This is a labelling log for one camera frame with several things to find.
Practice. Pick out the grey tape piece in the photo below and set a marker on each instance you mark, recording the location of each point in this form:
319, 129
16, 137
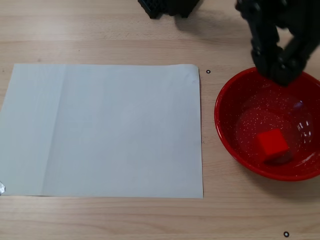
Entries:
2, 188

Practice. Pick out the red speckled bowl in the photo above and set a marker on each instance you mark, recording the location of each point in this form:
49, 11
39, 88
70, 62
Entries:
237, 112

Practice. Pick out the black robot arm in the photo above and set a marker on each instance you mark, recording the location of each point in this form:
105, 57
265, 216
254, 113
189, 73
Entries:
182, 7

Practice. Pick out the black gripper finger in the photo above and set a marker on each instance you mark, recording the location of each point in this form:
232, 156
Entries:
292, 67
262, 50

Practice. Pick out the white paper sheet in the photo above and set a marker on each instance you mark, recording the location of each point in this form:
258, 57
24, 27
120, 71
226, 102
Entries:
125, 137

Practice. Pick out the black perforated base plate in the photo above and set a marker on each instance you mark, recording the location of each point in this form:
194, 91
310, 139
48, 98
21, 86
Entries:
152, 8

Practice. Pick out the red cube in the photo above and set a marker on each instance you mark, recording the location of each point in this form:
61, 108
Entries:
272, 145

